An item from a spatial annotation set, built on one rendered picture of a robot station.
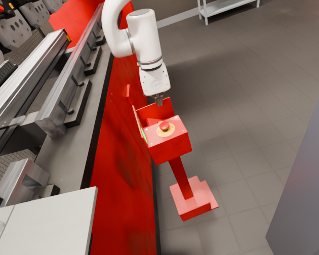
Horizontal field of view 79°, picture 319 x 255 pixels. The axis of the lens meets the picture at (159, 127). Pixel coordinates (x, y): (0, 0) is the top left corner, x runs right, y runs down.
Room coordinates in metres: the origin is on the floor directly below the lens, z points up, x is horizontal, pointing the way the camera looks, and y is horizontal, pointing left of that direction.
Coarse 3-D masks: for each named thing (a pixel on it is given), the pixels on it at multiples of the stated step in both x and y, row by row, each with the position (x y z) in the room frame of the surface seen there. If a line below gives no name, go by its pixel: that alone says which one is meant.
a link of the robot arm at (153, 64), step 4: (156, 60) 0.59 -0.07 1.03; (160, 60) 0.59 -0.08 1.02; (140, 64) 0.61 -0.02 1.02; (144, 64) 0.59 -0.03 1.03; (148, 64) 0.59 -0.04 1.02; (152, 64) 0.58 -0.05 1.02; (156, 64) 0.59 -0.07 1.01; (160, 64) 0.59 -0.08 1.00; (144, 68) 0.59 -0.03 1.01; (148, 68) 0.59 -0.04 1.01
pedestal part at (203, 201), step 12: (192, 180) 0.65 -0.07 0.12; (180, 192) 0.60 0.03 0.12; (192, 192) 0.57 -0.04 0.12; (204, 192) 0.54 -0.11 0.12; (180, 204) 0.53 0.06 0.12; (192, 204) 0.50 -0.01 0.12; (204, 204) 0.48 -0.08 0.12; (216, 204) 0.49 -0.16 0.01; (180, 216) 0.47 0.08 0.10; (192, 216) 0.47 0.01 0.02
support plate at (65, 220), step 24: (72, 192) 0.24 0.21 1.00; (96, 192) 0.22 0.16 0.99; (0, 216) 0.25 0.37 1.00; (24, 216) 0.23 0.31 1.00; (48, 216) 0.21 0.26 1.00; (72, 216) 0.19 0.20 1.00; (0, 240) 0.20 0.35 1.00; (24, 240) 0.18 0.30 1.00; (48, 240) 0.16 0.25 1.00; (72, 240) 0.15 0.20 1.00
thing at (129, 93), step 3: (129, 84) 1.24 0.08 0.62; (129, 87) 1.21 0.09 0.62; (129, 90) 1.17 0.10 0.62; (129, 93) 1.14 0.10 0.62; (132, 93) 1.21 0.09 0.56; (126, 96) 1.11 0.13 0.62; (129, 96) 1.11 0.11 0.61; (132, 96) 1.18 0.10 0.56; (129, 99) 1.10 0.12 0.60; (132, 99) 1.14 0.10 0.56; (129, 102) 1.10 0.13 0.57; (132, 102) 1.11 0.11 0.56
